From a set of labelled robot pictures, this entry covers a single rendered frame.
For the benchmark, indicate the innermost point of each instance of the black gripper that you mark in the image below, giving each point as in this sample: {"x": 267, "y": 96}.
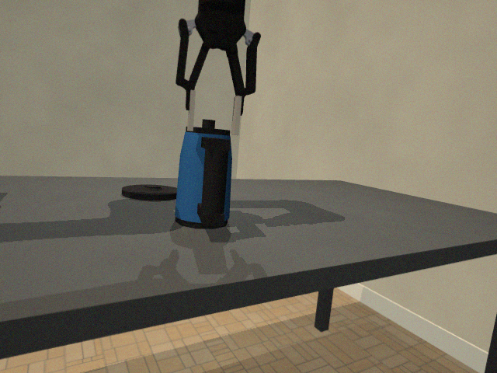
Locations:
{"x": 220, "y": 24}

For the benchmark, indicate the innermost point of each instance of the black round disc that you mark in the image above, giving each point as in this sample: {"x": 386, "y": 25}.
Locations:
{"x": 150, "y": 192}

